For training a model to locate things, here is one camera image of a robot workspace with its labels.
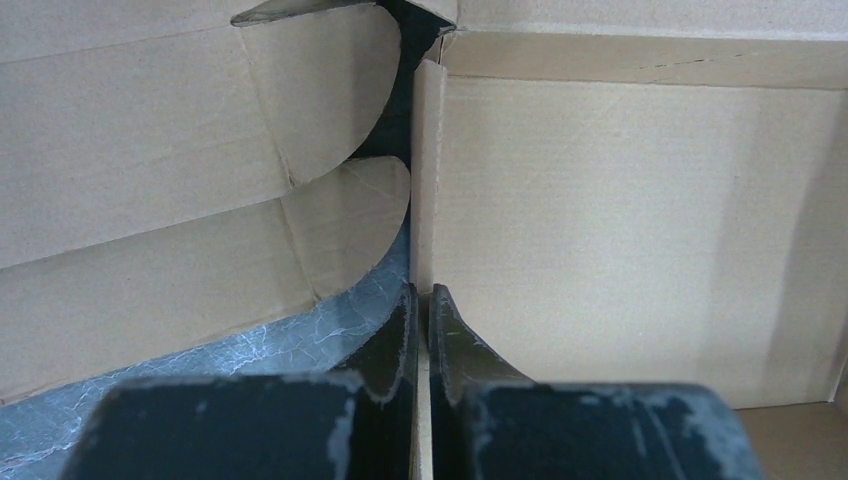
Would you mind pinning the brown cardboard box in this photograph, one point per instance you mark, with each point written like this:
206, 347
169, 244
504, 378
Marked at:
649, 192

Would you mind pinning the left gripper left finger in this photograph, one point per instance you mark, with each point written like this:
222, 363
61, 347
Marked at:
354, 421

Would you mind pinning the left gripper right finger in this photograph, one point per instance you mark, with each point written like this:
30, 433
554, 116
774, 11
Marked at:
491, 421

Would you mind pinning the flat cardboard sheet stack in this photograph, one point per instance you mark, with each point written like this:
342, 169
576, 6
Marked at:
176, 171

